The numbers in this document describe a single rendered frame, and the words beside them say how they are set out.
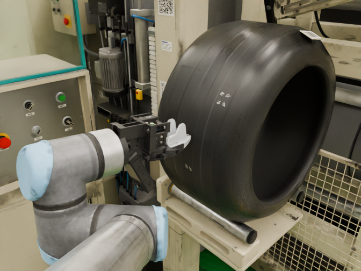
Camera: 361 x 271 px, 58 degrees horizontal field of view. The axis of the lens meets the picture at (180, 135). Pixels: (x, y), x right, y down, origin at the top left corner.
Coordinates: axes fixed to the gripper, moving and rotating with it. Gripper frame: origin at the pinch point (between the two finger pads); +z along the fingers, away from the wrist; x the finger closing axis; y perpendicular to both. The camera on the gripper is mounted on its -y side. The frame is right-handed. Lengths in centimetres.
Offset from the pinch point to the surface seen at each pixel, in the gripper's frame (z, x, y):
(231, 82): 6.9, -5.8, 14.6
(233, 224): 18.8, -5.5, -29.3
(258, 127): 10.7, -12.3, 5.2
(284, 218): 47, -8, -37
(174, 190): 18.3, 20.1, -30.0
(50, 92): -5, 66, -4
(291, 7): 57, 11, 33
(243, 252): 17.3, -11.2, -34.9
